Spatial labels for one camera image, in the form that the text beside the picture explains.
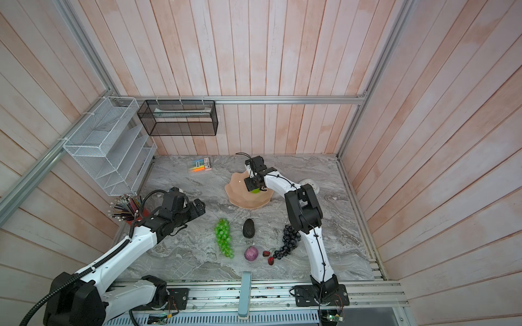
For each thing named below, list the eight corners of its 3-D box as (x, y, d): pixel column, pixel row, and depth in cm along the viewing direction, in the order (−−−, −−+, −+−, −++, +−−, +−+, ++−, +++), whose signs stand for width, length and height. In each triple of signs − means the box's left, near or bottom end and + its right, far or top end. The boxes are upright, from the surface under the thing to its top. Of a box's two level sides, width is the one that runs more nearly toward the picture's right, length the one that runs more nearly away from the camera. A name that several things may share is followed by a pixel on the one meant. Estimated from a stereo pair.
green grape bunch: (219, 261, 84) (217, 257, 80) (215, 224, 94) (214, 220, 90) (234, 257, 85) (233, 253, 81) (229, 222, 95) (228, 217, 91)
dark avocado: (243, 239, 90) (242, 235, 86) (243, 223, 95) (243, 218, 91) (254, 239, 90) (254, 235, 86) (254, 223, 95) (254, 218, 91)
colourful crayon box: (190, 171, 116) (189, 169, 114) (194, 160, 121) (193, 157, 120) (211, 171, 116) (210, 169, 114) (213, 160, 121) (212, 157, 120)
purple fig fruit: (243, 256, 86) (242, 252, 82) (251, 247, 88) (251, 243, 84) (250, 263, 84) (250, 260, 80) (259, 255, 86) (259, 251, 82)
